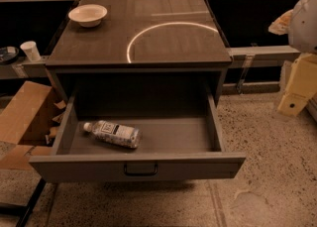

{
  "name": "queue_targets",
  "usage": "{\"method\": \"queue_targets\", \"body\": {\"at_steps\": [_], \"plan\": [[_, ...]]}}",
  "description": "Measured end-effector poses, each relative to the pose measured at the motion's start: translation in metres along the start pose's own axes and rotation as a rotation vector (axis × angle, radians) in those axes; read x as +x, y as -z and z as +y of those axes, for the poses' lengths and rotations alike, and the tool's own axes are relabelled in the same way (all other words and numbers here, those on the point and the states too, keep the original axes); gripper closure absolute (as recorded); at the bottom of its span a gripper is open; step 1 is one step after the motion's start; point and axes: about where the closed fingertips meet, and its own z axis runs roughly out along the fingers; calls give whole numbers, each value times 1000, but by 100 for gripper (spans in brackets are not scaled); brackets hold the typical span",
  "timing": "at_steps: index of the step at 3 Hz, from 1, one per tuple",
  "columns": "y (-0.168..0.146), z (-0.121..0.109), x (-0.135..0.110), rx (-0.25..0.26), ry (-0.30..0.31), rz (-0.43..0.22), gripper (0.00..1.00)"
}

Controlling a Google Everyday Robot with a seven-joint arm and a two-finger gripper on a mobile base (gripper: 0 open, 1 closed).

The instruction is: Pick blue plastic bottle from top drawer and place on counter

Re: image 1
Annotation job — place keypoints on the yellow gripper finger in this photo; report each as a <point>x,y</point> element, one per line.
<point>300,87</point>

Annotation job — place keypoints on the clear plastic water bottle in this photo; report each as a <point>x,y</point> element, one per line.
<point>112,133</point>

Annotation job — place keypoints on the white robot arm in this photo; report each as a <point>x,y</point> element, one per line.
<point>300,24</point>

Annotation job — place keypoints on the open grey top drawer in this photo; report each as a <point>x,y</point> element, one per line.
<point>180,132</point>

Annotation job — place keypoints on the grey cabinet with counter top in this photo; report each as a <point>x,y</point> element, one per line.
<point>146,58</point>

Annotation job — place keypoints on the white ceramic bowl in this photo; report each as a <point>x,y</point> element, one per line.
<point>88,16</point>

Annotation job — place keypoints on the brown cardboard box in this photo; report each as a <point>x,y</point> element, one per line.
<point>29,123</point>

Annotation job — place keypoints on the white paper cup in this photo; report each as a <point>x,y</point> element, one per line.
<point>31,51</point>

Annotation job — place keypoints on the dark round plate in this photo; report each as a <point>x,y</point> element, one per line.
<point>8,55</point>

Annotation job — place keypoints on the black floor stand leg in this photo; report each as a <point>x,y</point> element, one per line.
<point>23,212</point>

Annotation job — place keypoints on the grey metal rail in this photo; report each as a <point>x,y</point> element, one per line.
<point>263,56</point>

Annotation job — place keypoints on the black drawer handle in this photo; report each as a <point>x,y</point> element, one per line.
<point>140,169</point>

